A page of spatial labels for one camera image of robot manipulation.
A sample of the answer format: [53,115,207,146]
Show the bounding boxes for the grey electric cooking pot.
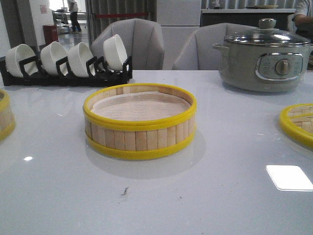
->
[212,42,313,93]

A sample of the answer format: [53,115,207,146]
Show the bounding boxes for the seated person at right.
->
[292,0,313,40]

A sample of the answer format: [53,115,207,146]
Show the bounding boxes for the black bowl rack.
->
[0,55,133,87]

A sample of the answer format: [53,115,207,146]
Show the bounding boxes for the glass pot lid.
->
[224,18,311,47]

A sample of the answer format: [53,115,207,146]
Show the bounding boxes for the grey chair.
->
[90,19,164,70]
[172,23,255,71]

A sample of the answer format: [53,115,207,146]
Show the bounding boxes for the woven bamboo steamer lid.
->
[279,103,313,149]

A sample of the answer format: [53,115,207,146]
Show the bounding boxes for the white cabinet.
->
[156,0,201,70]

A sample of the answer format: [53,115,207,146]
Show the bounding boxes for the red barrier tape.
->
[94,12,149,19]

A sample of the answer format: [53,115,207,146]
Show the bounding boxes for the bamboo steamer tray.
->
[0,90,16,141]
[83,83,197,160]

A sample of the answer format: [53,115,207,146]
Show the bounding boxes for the red bin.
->
[43,24,59,46]

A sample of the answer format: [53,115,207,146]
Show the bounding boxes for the background person in white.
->
[67,0,82,33]

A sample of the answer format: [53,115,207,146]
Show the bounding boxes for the left grey chair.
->
[90,19,164,70]

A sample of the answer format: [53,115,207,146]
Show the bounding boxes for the right grey chair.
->
[172,23,255,71]

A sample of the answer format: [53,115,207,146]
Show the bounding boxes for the white steamer cloth liner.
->
[91,92,190,121]

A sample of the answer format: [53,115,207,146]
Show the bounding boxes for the white bowl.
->
[5,44,35,78]
[41,41,67,76]
[103,34,128,71]
[67,42,93,77]

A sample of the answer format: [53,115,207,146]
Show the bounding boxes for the dark counter with shelf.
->
[200,9,295,30]

